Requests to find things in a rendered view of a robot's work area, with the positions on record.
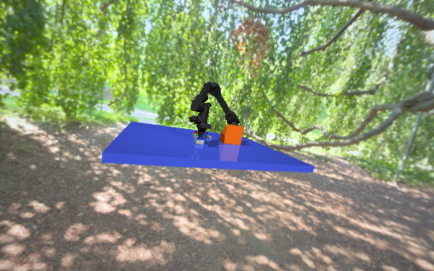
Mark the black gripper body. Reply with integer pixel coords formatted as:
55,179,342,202
193,112,211,129

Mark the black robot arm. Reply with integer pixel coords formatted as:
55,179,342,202
189,81,240,126

